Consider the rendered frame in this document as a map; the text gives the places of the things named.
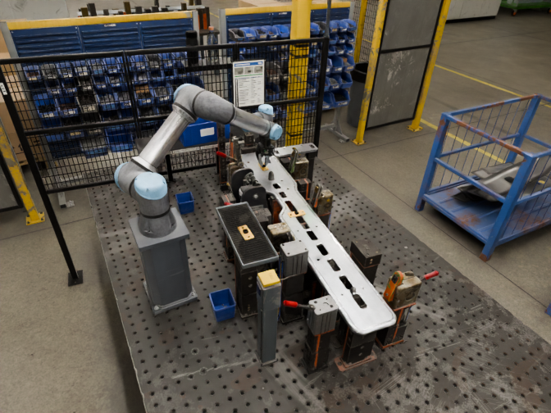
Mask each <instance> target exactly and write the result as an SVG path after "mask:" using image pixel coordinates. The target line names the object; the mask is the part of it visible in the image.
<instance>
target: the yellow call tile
mask: <svg viewBox="0 0 551 413"><path fill-rule="evenodd" d="M257 275H258V278H259V279H260V281H261V283H262V286H263V287H267V286H271V285H273V284H278V283H279V282H280V280H279V278H278V276H277V275H276V273H275V271H274V270H268V271H264V272H262V273H258V274H257Z"/></svg>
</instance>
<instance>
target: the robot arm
mask: <svg viewBox="0 0 551 413"><path fill-rule="evenodd" d="M198 118H201V119H204V120H209V121H214V122H217V123H221V124H223V125H228V124H231V125H235V126H238V127H240V128H242V130H243V131H245V132H248V131H249V132H250V131H252V132H254V133H257V134H259V137H257V138H255V139H254V140H255V143H258V145H257V148H256V152H255V154H256V157H257V160H258V162H259V165H260V166H261V167H262V166H263V161H262V158H263V157H266V158H265V162H264V163H265V166H267V165H268V163H270V164H271V159H270V157H272V155H273V156H274V155H275V147H274V146H273V145H272V144H271V140H272V139H274V140H277V139H278V138H280V136H281V134H282V128H281V126H279V125H278V124H275V123H273V107H272V106H270V105H267V104H263V105H261V106H259V108H258V112H256V113H253V114H251V113H248V112H246V111H243V110H241V109H239V108H237V107H235V106H234V104H232V103H231V102H228V101H226V100H225V99H223V98H221V97H219V96H218V95H216V94H214V93H212V92H210V91H207V90H206V89H203V88H199V87H198V86H197V85H194V84H183V85H181V86H180V87H179V88H178V89H177V90H176V91H175V94H174V103H173V104H172V112H171V114H170V115H169V116H168V117H167V118H166V120H165V121H164V123H163V124H162V126H161V127H160V128H159V130H158V131H157V132H156V133H155V134H154V136H153V137H152V139H151V140H150V141H149V143H148V144H147V146H146V147H145V148H144V150H143V151H142V152H141V153H140V154H139V156H138V157H133V158H132V159H131V160H130V162H126V163H122V164H121V165H119V166H118V167H117V169H116V172H115V182H116V185H117V186H118V187H119V188H120V189H121V190H122V191H123V192H125V193H127V194H128V195H130V196H131V197H132V198H133V199H134V200H136V201H137V202H138V204H139V209H140V213H141V215H140V219H139V231H140V233H141V234H142V235H143V236H145V237H148V238H161V237H165V236H167V235H169V234H171V233H172V232H173V231H174V230H175V229H176V226H177V223H176V218H175V216H174V214H173V213H172V211H171V209H170V203H169V198H168V193H167V185H166V181H165V179H164V178H163V176H161V175H159V174H158V173H157V172H156V168H157V167H158V166H159V164H160V163H161V162H162V160H163V158H164V157H165V156H166V154H167V153H168V152H169V151H170V150H171V148H172V147H173V145H174V144H175V142H176V141H177V139H178V138H179V137H180V136H181V135H182V133H183V132H184V130H185V129H186V128H187V126H188V125H189V124H191V123H195V121H196V120H197V119H198ZM273 149H274V153H273Z"/></svg>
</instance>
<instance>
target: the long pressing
mask: <svg viewBox="0 0 551 413"><path fill-rule="evenodd" d="M241 156H242V162H243V163H244V166H243V168H251V169H252V170H253V173H254V176H255V179H256V180H257V181H258V183H261V185H262V186H263V187H264V188H265V189H266V194H269V195H271V196H273V197H274V198H275V199H276V201H277V202H278V203H279V205H280V207H281V208H282V211H281V212H280V214H279V215H278V219H279V221H280V223H281V222H282V223H283V222H285V223H286V224H287V225H288V226H289V228H290V230H291V232H292V234H293V235H294V238H295V240H299V239H302V240H303V242H304V243H305V245H306V246H307V248H308V250H309V253H308V261H307V264H308V266H309V267H310V269H311V270H312V272H313V274H314V275H315V276H316V278H317V279H318V281H319V283H320V284H321V286H322V287H323V288H324V290H325V291H326V293H327V295H330V296H331V297H332V298H333V300H334V302H335V304H336V305H337V307H338V312H339V313H340V314H341V316H342V318H343V319H344V321H345V323H346V324H347V326H348V327H349V328H350V330H351V331H352V332H353V333H355V334H357V335H366V334H370V333H373V332H375V331H378V330H381V329H384V328H387V327H390V326H392V325H394V324H395V323H396V320H397V317H396V315H395V314H394V312H393V311H392V310H391V308H390V307H389V306H388V304H387V303H386V302H385V300H384V299H383V298H382V296H381V295H380V294H379V293H378V292H377V291H376V289H375V288H374V287H373V285H372V284H371V283H370V281H369V280H368V279H367V277H366V276H365V275H364V274H363V273H362V272H361V270H360V269H359V268H358V267H357V265H356V264H355V263H354V261H353V260H352V259H351V257H350V256H349V255H348V253H347V252H346V251H345V250H344V249H343V248H342V246H341V245H340V244H339V242H338V241H337V240H336V238H335V237H334V236H333V234H332V233H331V232H330V231H329V230H328V229H327V228H326V226H325V225H324V223H323V222H322V221H321V219H320V218H319V217H318V216H317V214H316V213H315V212H314V210H313V209H312V208H311V207H310V206H309V205H308V203H307V202H306V201H305V199H304V198H303V197H302V195H301V194H300V193H299V191H298V189H297V183H296V182H295V180H294V179H293V178H292V176H291V175H290V174H289V173H288V171H287V170H286V169H285V168H284V167H283V166H282V165H281V163H280V162H279V161H278V159H277V158H276V157H275V155H274V156H273V155H272V157H270V159H271V164H270V163H268V165H267V167H268V169H269V170H262V169H261V167H260V166H259V165H258V163H259V162H258V160H257V157H256V154H255V152H252V153H246V154H241ZM248 162H249V163H248ZM270 171H273V172H274V180H269V179H268V175H269V172H270ZM281 180H282V181H281ZM273 184H278V185H279V186H280V188H278V189H276V188H274V186H273ZM287 188H288V189H287ZM279 193H284V194H285V195H286V197H284V198H282V197H281V196H280V195H279ZM287 201H290V202H291V203H292V204H293V206H294V207H295V209H296V210H297V211H300V210H304V212H305V213H306V215H302V216H301V217H302V218H303V219H304V221H305V222H306V223H307V225H308V227H309V229H304V228H303V227H302V226H301V225H300V223H299V222H298V220H297V219H296V217H297V216H295V217H292V218H290V217H289V215H288V213H289V212H292V211H291V210H290V209H289V208H288V206H287V205H286V203H285V202H287ZM316 226H317V227H316ZM307 231H312V232H313V233H314V234H315V235H316V237H317V240H315V241H312V240H311V239H310V237H309V236H308V234H307ZM317 245H322V246H323V247H324V248H325V250H327V252H328V253H329V254H328V255H325V256H323V255H322V254H321V252H320V251H319V250H318V248H317V247H316V246H317ZM317 259H318V260H319V261H318V260H317ZM328 260H333V261H334V262H335V263H336V265H337V266H338V267H339V268H340V271H333V269H332V268H331V267H330V265H329V263H328V262H327V261H328ZM341 276H345V277H346V278H347V280H348V281H349V282H350V283H351V285H352V286H353V287H355V288H356V293H354V294H351V293H350V289H346V288H345V286H344V285H343V283H342V282H341V280H340V279H339V277H341ZM363 288H364V289H363ZM341 294H343V295H341ZM356 294H358V295H359V296H360V297H361V299H362V300H363V301H364V302H365V304H366V305H367V308H365V309H361V308H360V307H359V305H358V304H357V303H356V302H355V300H354V299H353V295H356Z"/></svg>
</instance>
